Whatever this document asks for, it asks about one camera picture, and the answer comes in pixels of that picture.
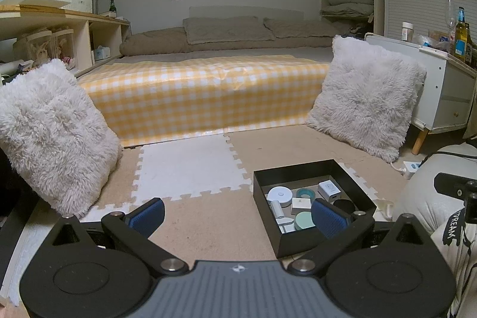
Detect translucent white plastic holder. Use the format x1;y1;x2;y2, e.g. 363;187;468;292
372;198;394;222

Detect wooden shelf unit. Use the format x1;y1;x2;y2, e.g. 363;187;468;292
0;4;131;81

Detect clear jar with doll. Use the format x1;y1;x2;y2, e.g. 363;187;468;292
52;28;76;70
14;29;52;70

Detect white power strip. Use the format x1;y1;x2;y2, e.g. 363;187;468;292
403;160;424;180

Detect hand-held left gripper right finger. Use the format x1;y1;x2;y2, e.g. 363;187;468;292
291;199;429;274

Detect yellow checked blanket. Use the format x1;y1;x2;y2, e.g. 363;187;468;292
78;55;332;148

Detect black round lid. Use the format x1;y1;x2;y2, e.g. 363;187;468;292
333;199;355;215

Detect long white box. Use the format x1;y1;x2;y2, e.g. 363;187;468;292
61;0;92;13

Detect folded beige blankets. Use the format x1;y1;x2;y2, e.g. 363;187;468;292
323;0;375;18

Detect white foam puzzle mat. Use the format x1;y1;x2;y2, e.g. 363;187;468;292
132;133;253;206

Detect person's leg in light pants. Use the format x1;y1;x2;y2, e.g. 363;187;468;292
392;144;477;241

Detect small white square box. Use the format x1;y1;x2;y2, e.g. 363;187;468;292
291;198;312;217

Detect white power adapter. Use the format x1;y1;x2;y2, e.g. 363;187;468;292
318;180;342;204

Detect fluffy white cushion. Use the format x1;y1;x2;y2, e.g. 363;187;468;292
305;35;428;164
0;58;123;220

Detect white plastic tool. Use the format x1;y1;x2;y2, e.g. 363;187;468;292
277;217;296;234

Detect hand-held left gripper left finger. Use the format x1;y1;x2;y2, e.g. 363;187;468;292
52;197;187;273

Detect clear wine glass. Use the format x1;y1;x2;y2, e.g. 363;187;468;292
445;0;458;40

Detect dark glass bottle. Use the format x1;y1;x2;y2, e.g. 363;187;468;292
465;32;475;66

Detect white cabinet with wooden legs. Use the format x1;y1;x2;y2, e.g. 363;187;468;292
366;32;477;155

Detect dark clothes pile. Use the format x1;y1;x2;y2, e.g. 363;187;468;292
349;23;374;42

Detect mint round lid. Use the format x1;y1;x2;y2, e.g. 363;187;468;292
294;211;317;232

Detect yellow beer bottle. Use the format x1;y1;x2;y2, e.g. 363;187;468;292
453;7;468;62

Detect clear plastic bags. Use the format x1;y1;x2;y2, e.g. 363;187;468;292
413;29;454;53

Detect person's printed white shirt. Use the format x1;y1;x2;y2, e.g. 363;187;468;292
439;213;477;318

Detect beige bed pillow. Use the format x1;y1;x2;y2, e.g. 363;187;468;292
263;18;333;40
183;16;275;45

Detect black cable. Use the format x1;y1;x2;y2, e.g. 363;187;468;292
424;150;477;159

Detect black storage box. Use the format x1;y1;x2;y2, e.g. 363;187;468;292
253;159;378;259

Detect white round gadget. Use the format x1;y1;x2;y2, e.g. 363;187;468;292
267;186;294;207

